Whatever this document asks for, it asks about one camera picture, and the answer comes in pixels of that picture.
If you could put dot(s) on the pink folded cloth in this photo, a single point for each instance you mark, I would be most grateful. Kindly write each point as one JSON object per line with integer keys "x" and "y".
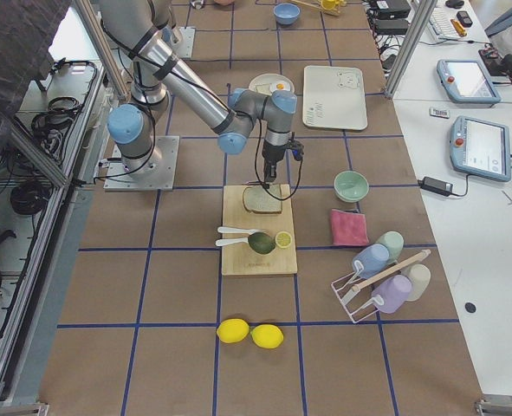
{"x": 348, "y": 228}

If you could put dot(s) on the green ceramic bowl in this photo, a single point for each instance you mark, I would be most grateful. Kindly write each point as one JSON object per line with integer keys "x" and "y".
{"x": 350, "y": 186}

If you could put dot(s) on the yellow lemon right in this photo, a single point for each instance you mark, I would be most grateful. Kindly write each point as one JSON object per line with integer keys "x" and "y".
{"x": 267, "y": 336}

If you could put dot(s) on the green cup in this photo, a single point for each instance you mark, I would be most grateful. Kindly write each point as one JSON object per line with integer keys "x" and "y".
{"x": 394, "y": 243}

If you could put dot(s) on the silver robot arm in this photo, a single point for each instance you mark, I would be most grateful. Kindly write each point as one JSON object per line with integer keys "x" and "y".
{"x": 145, "y": 31}

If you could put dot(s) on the blue bowl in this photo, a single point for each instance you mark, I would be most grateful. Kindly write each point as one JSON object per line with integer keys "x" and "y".
{"x": 286, "y": 13}

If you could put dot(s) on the blue cup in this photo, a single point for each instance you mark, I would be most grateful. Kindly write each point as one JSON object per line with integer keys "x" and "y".
{"x": 370, "y": 261}

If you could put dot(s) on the lemon half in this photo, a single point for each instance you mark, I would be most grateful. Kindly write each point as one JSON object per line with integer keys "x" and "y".
{"x": 283, "y": 239}

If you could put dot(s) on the wooden cutting board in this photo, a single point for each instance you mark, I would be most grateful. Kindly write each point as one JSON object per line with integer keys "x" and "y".
{"x": 239, "y": 259}

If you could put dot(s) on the purple cup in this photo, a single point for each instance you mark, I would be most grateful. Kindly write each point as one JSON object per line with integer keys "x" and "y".
{"x": 392, "y": 293}

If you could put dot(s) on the white bread slice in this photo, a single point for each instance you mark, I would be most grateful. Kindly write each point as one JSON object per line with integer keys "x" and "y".
{"x": 258, "y": 200}

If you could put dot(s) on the avocado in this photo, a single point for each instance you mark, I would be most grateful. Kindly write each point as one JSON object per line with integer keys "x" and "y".
{"x": 261, "y": 243}

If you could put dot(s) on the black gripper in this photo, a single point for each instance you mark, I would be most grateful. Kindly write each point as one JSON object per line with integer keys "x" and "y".
{"x": 271, "y": 155}

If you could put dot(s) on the teach pendant far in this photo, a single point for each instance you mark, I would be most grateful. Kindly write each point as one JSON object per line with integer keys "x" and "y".
{"x": 467, "y": 81}

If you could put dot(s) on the fried egg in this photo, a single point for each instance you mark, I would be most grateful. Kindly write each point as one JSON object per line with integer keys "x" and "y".
{"x": 279, "y": 85}

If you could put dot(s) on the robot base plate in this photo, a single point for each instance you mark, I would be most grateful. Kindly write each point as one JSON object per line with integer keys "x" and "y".
{"x": 126, "y": 175}

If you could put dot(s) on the white round plate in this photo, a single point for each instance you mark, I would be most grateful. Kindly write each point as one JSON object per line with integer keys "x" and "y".
{"x": 267, "y": 79}

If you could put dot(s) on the white plastic knife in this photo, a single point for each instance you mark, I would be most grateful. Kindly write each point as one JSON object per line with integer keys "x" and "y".
{"x": 235, "y": 230}

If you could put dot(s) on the teach pendant near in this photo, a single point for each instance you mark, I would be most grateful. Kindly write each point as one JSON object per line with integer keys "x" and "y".
{"x": 481, "y": 148}

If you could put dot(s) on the cream bear serving tray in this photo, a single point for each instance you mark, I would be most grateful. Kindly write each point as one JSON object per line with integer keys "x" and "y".
{"x": 334, "y": 98}

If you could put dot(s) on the yellow lemon left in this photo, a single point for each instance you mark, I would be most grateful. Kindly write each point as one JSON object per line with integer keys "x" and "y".
{"x": 232, "y": 330}

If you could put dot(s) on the black power adapter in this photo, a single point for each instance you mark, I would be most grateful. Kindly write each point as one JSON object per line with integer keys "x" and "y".
{"x": 437, "y": 186}

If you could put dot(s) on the teach pendant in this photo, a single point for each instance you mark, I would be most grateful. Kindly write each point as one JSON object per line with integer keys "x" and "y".
{"x": 467, "y": 81}
{"x": 481, "y": 148}

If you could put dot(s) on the yellow lemon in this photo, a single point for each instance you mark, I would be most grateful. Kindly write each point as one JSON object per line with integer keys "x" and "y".
{"x": 232, "y": 330}
{"x": 267, "y": 336}

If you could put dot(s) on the white wire cup rack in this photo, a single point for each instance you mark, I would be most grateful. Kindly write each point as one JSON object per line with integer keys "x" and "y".
{"x": 354, "y": 294}

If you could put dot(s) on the beige cup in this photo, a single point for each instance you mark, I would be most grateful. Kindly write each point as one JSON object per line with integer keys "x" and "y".
{"x": 419, "y": 275}

